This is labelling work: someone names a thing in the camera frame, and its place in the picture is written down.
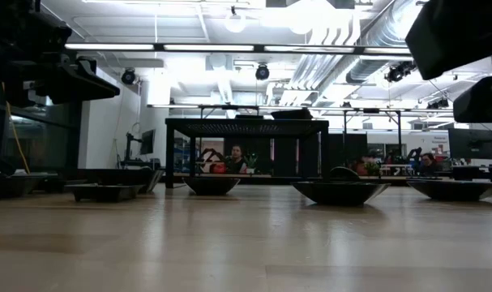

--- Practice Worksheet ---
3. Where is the black plastic tray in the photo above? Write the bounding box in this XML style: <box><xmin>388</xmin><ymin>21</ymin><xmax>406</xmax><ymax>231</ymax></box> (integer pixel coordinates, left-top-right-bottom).
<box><xmin>0</xmin><ymin>172</ymin><xmax>48</xmax><ymax>200</ymax></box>

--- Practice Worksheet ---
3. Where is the black monitor on stand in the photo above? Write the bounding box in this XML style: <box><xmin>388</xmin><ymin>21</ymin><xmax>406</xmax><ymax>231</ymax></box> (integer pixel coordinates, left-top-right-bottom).
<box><xmin>123</xmin><ymin>128</ymin><xmax>156</xmax><ymax>163</ymax></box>

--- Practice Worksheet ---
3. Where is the black metal gantry frame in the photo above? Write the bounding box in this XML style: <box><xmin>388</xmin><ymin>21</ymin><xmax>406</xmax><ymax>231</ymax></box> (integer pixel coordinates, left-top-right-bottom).
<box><xmin>147</xmin><ymin>103</ymin><xmax>453</xmax><ymax>163</ymax></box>

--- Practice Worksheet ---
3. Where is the yellow cable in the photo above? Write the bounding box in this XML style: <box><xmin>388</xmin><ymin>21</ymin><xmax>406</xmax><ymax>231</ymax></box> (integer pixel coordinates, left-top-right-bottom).
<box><xmin>1</xmin><ymin>80</ymin><xmax>31</xmax><ymax>174</ymax></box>

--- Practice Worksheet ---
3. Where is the rounded square black bowl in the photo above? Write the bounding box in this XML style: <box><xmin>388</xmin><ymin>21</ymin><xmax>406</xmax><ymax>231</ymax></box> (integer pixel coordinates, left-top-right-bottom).
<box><xmin>405</xmin><ymin>179</ymin><xmax>492</xmax><ymax>203</ymax></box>
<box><xmin>182</xmin><ymin>176</ymin><xmax>242</xmax><ymax>197</ymax></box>

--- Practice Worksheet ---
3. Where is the white wall sign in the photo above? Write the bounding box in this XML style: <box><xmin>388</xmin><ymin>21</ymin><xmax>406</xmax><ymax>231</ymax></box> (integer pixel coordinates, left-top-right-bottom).
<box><xmin>430</xmin><ymin>135</ymin><xmax>449</xmax><ymax>153</ymax></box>

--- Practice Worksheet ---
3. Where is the black perforated metal shelf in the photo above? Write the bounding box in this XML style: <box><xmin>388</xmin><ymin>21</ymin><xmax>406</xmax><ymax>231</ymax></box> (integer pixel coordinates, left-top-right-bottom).
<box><xmin>165</xmin><ymin>118</ymin><xmax>332</xmax><ymax>192</ymax></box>

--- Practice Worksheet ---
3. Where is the black chair back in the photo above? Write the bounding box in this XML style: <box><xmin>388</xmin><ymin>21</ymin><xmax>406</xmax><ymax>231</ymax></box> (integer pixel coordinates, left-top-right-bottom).
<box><xmin>329</xmin><ymin>165</ymin><xmax>362</xmax><ymax>183</ymax></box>

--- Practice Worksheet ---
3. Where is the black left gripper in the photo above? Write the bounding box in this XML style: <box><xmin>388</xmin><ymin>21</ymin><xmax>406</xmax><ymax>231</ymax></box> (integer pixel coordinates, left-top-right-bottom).
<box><xmin>2</xmin><ymin>52</ymin><xmax>121</xmax><ymax>109</ymax></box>

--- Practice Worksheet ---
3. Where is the round white ceiling lamp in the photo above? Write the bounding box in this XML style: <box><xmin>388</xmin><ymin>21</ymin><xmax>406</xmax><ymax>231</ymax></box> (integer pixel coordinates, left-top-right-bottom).
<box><xmin>224</xmin><ymin>6</ymin><xmax>247</xmax><ymax>34</ymax></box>

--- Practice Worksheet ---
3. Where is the black ceiling spotlight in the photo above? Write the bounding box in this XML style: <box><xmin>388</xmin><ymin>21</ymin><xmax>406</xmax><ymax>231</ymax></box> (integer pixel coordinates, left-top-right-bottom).
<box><xmin>120</xmin><ymin>67</ymin><xmax>137</xmax><ymax>86</ymax></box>
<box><xmin>426</xmin><ymin>97</ymin><xmax>450</xmax><ymax>110</ymax></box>
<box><xmin>255</xmin><ymin>63</ymin><xmax>271</xmax><ymax>81</ymax></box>
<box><xmin>383</xmin><ymin>60</ymin><xmax>417</xmax><ymax>84</ymax></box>

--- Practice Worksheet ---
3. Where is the potted green plant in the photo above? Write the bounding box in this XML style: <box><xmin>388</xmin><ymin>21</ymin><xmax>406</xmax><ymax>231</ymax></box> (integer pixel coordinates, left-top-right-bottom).
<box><xmin>362</xmin><ymin>161</ymin><xmax>383</xmax><ymax>176</ymax></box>
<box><xmin>243</xmin><ymin>152</ymin><xmax>259</xmax><ymax>174</ymax></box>

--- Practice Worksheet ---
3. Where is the overhead LED light bar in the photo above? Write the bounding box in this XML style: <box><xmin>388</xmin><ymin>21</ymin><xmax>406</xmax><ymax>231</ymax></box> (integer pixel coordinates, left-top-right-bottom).
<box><xmin>62</xmin><ymin>42</ymin><xmax>413</xmax><ymax>56</ymax></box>

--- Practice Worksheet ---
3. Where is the black computer monitor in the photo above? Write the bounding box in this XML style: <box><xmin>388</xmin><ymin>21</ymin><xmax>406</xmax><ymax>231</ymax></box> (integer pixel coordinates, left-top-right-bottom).
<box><xmin>447</xmin><ymin>127</ymin><xmax>492</xmax><ymax>161</ymax></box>

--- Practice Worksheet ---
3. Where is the large wavy square black bowl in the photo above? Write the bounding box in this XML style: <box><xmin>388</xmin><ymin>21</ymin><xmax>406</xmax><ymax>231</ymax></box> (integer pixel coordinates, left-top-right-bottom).
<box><xmin>269</xmin><ymin>108</ymin><xmax>314</xmax><ymax>121</ymax></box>

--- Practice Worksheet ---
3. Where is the pointed-corner square black bowl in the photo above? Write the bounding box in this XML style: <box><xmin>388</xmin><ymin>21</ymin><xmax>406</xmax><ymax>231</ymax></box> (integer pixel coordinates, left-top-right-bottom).
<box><xmin>290</xmin><ymin>181</ymin><xmax>391</xmax><ymax>207</ymax></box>

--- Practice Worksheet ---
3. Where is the black room divider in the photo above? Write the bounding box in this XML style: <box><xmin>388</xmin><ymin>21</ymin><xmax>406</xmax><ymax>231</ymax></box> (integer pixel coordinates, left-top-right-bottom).
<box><xmin>223</xmin><ymin>135</ymin><xmax>368</xmax><ymax>178</ymax></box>

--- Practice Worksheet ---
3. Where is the square black tray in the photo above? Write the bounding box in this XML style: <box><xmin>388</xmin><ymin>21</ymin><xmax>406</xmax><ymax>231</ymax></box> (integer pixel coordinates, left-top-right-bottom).
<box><xmin>63</xmin><ymin>182</ymin><xmax>145</xmax><ymax>204</ymax></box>

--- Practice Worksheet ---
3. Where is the black table edge frame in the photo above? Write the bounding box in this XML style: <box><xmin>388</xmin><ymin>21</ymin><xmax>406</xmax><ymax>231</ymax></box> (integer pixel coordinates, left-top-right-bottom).
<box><xmin>164</xmin><ymin>173</ymin><xmax>492</xmax><ymax>187</ymax></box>

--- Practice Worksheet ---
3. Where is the silver ventilation duct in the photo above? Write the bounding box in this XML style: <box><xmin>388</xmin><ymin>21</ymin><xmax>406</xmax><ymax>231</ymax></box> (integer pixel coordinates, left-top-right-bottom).
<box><xmin>344</xmin><ymin>0</ymin><xmax>429</xmax><ymax>84</ymax></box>

